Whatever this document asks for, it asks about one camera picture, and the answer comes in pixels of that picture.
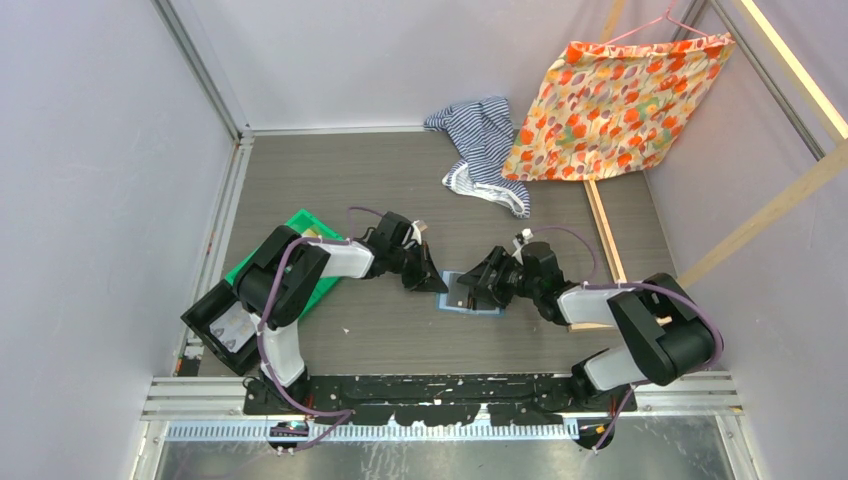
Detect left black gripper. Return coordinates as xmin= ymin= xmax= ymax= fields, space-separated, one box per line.
xmin=387 ymin=240 xmax=447 ymax=294

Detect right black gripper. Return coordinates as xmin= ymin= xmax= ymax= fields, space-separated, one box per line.
xmin=460 ymin=245 xmax=542 ymax=309

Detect black credit card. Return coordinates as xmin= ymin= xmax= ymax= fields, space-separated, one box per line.
xmin=445 ymin=272 xmax=472 ymax=309

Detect blue card holder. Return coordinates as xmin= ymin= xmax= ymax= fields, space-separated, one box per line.
xmin=436 ymin=270 xmax=504 ymax=317

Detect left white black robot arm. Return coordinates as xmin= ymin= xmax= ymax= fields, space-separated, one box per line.
xmin=232 ymin=211 xmax=448 ymax=414

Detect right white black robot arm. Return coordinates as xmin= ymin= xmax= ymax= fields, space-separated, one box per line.
xmin=458 ymin=242 xmax=723 ymax=411

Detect green plastic bin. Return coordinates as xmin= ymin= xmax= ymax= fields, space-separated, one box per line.
xmin=224 ymin=209 xmax=343 ymax=329

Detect blue white striped cloth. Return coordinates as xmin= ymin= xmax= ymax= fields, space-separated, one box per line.
xmin=423 ymin=96 xmax=531 ymax=219

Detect orange floral cloth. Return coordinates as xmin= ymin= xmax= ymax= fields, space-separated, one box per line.
xmin=501 ymin=33 xmax=736 ymax=182

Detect black plastic bin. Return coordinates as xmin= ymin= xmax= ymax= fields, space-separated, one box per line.
xmin=181 ymin=280 xmax=259 ymax=376

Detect pink clothes hanger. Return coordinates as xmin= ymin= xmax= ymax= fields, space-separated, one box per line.
xmin=602 ymin=0 xmax=707 ymax=45

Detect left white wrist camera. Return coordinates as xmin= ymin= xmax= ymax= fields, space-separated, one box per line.
xmin=410 ymin=220 xmax=427 ymax=246

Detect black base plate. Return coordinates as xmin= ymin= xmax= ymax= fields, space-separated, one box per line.
xmin=242 ymin=373 xmax=637 ymax=427

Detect aluminium front rail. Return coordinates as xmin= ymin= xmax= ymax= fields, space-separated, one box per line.
xmin=140 ymin=370 xmax=745 ymax=444

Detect wooden frame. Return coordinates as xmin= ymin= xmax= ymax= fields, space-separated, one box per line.
xmin=568 ymin=0 xmax=848 ymax=334

